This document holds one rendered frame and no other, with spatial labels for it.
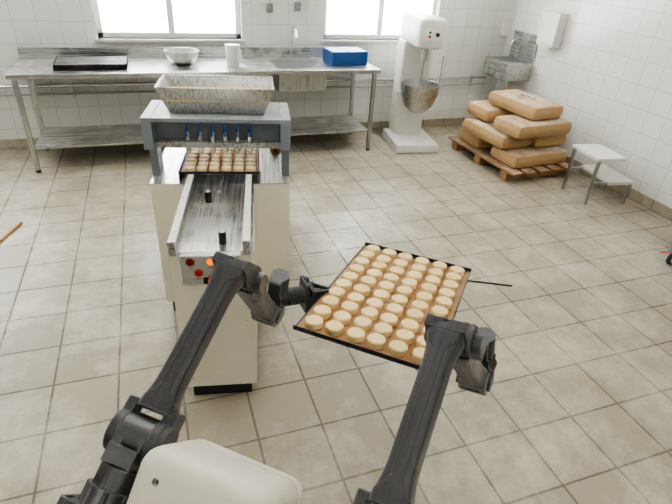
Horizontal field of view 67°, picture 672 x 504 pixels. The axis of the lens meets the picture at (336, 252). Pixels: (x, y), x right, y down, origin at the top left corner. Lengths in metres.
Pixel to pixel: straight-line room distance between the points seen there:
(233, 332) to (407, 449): 1.60
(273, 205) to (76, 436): 1.44
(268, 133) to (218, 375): 1.24
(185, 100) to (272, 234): 0.83
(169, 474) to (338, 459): 1.68
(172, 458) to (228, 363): 1.73
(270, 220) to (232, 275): 1.79
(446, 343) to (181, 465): 0.46
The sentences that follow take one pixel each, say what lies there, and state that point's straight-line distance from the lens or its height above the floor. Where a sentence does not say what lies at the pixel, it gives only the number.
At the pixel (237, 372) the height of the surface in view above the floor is 0.17.
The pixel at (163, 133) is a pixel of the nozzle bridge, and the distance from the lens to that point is 2.75.
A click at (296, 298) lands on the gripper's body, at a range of 1.54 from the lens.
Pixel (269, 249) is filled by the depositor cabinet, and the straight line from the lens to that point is 2.90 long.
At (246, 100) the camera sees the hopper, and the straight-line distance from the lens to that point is 2.62.
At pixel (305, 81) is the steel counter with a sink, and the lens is 5.43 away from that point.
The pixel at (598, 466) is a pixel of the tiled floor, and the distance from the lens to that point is 2.72.
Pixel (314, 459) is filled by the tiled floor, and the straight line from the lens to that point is 2.39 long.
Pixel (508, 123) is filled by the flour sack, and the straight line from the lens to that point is 5.42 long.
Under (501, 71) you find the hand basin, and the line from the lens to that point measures 6.56.
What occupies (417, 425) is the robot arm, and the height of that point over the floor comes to 1.28.
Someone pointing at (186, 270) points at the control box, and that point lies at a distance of 2.13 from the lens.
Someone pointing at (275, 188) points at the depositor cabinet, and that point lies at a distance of 2.73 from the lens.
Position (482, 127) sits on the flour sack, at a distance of 5.68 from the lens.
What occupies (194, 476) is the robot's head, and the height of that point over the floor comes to 1.32.
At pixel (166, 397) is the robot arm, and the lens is 0.97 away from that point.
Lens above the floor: 1.92
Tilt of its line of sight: 31 degrees down
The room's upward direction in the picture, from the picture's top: 4 degrees clockwise
